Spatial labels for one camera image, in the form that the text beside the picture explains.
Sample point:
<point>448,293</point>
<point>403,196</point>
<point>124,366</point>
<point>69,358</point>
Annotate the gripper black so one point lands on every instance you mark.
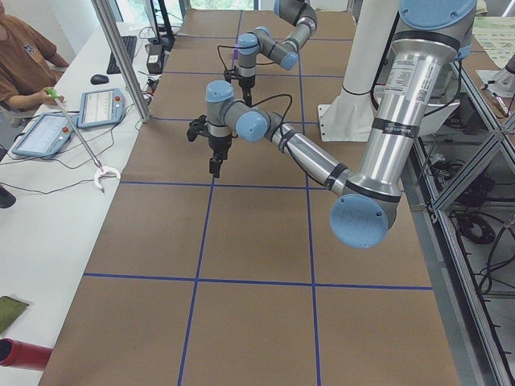
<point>219,145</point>
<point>245,81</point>

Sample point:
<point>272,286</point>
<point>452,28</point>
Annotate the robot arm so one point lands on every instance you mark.
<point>397,53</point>
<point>285,53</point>

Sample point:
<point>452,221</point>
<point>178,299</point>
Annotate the black power box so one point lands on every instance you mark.
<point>155,59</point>

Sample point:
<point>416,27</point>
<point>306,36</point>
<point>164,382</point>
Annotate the reacher grabber stick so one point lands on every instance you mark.
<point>102,171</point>

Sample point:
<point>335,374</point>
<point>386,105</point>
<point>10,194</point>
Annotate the teach pendant far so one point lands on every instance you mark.
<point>101,107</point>

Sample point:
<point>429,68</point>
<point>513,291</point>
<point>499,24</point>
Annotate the teach pendant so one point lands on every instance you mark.
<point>101,107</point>
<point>45,137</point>

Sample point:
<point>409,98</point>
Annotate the black computer mouse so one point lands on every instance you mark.
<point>98,79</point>

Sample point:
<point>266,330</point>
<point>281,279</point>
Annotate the teach pendant near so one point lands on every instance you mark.
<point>45,137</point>

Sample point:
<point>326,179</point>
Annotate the person in brown shirt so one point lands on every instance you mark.
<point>29,65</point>

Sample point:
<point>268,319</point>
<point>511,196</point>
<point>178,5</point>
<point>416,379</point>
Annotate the green bean bag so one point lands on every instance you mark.
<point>11,309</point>

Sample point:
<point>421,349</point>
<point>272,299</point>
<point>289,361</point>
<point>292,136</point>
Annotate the red cylinder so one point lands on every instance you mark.
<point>24,355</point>

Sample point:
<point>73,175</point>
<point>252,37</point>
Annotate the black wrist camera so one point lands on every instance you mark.
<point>231,74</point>
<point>197,128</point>

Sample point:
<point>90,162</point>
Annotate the white camera post base plate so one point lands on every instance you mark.
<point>344,123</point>

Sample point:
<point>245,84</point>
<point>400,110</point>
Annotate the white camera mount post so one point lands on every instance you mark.
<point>374,24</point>

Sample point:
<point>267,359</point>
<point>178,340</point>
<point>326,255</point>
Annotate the aluminium frame post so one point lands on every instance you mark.
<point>109,26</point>

